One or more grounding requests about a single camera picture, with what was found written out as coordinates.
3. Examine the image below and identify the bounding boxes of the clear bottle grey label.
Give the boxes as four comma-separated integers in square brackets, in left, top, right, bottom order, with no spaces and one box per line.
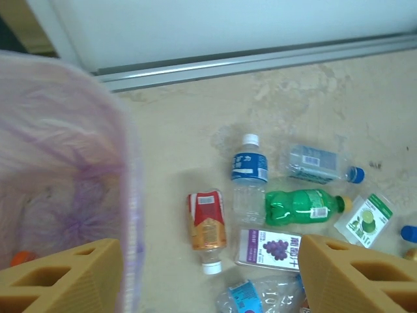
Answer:
[280,143,366,186]

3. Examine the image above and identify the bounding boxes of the blue label bottle white cap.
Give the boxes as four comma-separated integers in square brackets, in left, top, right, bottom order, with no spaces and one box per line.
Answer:
[231,133,270,226]

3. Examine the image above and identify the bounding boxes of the Ganten water bottle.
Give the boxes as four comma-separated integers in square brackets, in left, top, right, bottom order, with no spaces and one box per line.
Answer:
[214,274,307,313]

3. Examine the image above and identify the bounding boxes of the small white green box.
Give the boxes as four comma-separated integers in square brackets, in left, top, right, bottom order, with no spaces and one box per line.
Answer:
[334,192,394,249]

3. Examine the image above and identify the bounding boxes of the brown wooden door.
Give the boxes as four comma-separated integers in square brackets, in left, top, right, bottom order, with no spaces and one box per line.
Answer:
[0,0,59,59]

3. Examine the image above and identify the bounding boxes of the aluminium table edge rail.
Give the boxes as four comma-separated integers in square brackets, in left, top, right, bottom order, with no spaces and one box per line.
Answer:
[94,32,417,94]

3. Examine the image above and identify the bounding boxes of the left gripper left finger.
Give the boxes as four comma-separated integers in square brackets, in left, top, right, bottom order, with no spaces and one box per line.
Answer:
[0,238,125,313]

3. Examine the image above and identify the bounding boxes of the orange bottle cap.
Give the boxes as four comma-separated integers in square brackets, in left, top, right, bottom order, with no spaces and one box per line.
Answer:
[9,250,38,267]

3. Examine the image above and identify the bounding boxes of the grape juice bottle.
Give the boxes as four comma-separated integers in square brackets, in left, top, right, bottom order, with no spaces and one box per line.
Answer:
[234,228,304,273]

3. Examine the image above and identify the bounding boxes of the red orange label bottle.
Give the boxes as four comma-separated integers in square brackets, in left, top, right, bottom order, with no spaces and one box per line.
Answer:
[186,188,228,275]

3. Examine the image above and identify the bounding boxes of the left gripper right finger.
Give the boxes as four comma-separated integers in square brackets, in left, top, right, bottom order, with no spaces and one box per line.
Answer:
[298,233,417,313]

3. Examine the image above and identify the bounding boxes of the loose blue cap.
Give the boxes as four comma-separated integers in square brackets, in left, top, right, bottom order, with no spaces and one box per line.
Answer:
[400,224,417,244]

